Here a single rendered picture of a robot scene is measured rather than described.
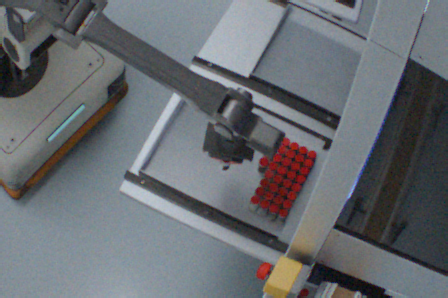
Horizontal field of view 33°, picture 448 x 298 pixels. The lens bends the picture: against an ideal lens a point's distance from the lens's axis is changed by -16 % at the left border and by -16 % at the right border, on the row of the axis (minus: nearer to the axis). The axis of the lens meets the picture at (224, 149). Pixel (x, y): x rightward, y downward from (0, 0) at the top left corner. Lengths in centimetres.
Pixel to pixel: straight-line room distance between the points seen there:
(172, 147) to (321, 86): 40
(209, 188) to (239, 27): 45
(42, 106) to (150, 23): 70
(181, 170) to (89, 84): 89
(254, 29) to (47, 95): 88
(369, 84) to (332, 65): 99
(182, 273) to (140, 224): 22
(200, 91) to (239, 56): 54
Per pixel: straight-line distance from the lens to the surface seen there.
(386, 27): 103
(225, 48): 213
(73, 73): 281
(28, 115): 275
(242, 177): 196
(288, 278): 172
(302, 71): 211
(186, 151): 198
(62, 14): 154
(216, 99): 160
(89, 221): 286
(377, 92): 116
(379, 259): 164
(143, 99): 306
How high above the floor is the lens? 265
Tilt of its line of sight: 63 degrees down
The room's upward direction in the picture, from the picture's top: 9 degrees clockwise
